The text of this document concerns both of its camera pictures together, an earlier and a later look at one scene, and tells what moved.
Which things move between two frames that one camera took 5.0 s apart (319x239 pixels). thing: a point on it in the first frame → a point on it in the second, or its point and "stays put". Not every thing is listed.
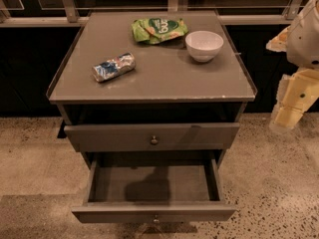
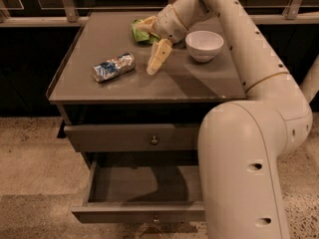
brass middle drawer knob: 156,220 stays put
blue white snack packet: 114,68 stays put
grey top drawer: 152,137 stays put
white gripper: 305,40 → 167,24
